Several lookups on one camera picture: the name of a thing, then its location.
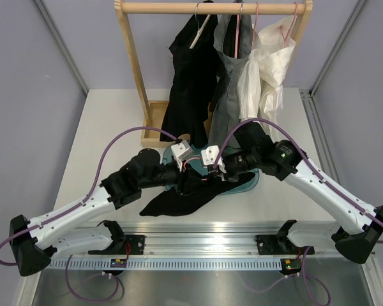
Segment wooden clothes rack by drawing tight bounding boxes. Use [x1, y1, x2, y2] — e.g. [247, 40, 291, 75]
[114, 1, 313, 148]

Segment white pleated blouse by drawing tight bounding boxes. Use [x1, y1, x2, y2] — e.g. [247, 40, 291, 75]
[237, 48, 262, 122]

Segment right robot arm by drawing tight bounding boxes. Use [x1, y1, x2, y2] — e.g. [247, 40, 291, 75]
[202, 118, 383, 264]

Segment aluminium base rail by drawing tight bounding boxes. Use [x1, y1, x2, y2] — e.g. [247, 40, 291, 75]
[60, 221, 339, 259]

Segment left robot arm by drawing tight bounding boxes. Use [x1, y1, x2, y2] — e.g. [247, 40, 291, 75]
[9, 144, 194, 277]

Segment pink wire hanger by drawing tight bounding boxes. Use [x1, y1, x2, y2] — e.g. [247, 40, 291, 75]
[183, 156, 207, 181]

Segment teal plastic tray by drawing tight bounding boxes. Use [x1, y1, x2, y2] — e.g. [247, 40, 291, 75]
[162, 145, 260, 195]

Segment pink hanger middle right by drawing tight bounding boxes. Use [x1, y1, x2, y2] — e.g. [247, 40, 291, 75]
[251, 2, 259, 50]

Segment black dress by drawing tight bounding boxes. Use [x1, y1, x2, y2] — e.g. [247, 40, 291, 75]
[161, 15, 220, 148]

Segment grey dress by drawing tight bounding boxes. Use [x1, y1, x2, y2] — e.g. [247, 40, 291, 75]
[208, 15, 253, 146]

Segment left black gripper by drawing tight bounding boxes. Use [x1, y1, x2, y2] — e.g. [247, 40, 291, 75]
[140, 157, 207, 196]

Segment cream white garment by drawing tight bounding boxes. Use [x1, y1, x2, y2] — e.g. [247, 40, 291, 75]
[258, 16, 296, 124]

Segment pink hanger far right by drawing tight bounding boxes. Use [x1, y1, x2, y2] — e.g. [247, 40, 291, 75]
[280, 2, 298, 48]

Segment white wooden hanger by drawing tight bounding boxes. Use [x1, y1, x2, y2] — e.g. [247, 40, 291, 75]
[189, 1, 211, 50]

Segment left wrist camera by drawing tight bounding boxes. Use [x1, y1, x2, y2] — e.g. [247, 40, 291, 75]
[170, 140, 193, 171]

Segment black skirt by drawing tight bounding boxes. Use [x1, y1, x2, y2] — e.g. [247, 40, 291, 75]
[139, 172, 255, 217]

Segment slotted cable duct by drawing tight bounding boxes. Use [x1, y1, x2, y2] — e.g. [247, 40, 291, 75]
[49, 257, 288, 271]

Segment pink hanger under grey dress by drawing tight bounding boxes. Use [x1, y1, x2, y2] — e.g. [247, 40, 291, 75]
[234, 1, 244, 59]

